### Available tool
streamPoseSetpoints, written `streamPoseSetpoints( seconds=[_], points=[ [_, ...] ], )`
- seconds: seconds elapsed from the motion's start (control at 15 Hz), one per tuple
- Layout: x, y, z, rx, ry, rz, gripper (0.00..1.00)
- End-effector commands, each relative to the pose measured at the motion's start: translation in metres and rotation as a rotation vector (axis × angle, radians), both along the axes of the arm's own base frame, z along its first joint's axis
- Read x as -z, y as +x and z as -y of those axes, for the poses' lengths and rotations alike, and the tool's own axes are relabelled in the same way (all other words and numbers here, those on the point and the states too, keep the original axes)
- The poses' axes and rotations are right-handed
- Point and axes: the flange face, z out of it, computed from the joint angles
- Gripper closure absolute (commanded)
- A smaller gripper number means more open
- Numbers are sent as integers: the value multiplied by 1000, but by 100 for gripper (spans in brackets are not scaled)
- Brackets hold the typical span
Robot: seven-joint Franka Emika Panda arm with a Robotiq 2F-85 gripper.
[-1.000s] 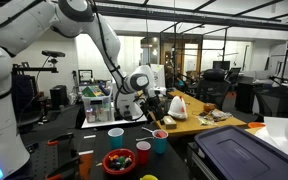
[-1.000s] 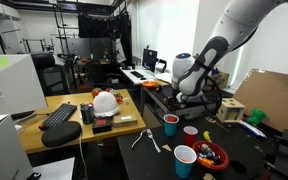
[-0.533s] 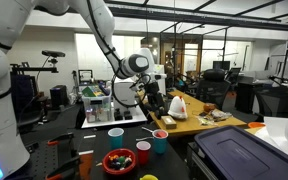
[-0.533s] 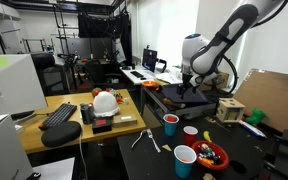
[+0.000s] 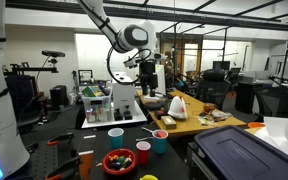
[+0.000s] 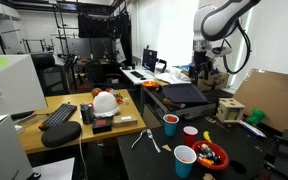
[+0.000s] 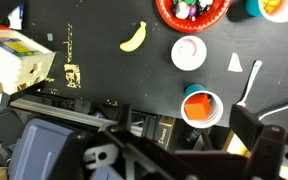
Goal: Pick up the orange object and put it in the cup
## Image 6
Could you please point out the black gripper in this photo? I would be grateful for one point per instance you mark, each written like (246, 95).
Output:
(202, 60)

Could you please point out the orange cube block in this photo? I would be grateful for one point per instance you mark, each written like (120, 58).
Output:
(171, 118)

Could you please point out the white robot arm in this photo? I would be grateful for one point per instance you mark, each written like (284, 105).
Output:
(224, 18)

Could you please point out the teal plastic cup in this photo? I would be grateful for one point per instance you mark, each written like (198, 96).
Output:
(170, 129)
(183, 170)

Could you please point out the grey blue bin lid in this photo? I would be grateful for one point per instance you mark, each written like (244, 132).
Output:
(184, 93)

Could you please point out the wooden shape sorter box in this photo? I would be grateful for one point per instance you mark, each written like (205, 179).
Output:
(230, 110)

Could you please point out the black open drawer tray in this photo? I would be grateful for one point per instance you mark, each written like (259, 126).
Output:
(157, 100)

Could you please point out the white desk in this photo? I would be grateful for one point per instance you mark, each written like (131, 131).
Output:
(150, 76)

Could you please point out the orange plate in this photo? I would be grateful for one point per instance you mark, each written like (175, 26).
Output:
(149, 84)

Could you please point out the black computer monitor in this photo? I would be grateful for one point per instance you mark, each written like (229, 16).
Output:
(149, 59)

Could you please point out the yellow toy banana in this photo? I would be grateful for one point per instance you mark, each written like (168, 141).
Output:
(207, 136)

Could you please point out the small black keyboard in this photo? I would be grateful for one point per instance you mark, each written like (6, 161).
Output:
(137, 74)

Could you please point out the green toy figure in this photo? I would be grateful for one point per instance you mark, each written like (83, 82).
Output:
(255, 116)

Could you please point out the brown cardboard sheet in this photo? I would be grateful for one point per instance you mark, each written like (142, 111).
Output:
(270, 96)

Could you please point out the white toothpaste tube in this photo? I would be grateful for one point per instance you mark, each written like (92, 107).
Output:
(252, 129)

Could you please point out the white triangular paper scrap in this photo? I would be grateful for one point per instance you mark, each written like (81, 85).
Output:
(166, 147)

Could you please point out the silver fork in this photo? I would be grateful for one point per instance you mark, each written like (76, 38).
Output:
(153, 140)

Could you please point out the small orange toy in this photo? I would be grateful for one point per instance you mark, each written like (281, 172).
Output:
(184, 160)

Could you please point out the red plastic bowl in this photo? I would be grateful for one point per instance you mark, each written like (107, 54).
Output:
(220, 160)

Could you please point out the small brown cardboard box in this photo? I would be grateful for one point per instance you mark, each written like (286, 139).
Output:
(124, 120)

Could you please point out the white dome helmet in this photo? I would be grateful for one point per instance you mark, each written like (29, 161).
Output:
(105, 104)

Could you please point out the black office chair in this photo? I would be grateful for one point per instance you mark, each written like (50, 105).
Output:
(99, 73)
(50, 73)

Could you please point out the black curtain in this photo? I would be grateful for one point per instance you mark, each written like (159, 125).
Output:
(100, 30)

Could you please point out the black box red label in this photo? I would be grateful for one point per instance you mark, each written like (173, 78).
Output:
(101, 126)

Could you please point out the dark drink can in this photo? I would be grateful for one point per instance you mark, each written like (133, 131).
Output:
(87, 114)

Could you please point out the wooden desk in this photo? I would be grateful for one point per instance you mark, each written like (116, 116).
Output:
(74, 133)

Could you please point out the black computer keyboard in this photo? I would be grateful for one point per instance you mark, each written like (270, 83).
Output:
(59, 116)

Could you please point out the black padded wrist rest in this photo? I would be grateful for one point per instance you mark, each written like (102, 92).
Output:
(61, 134)

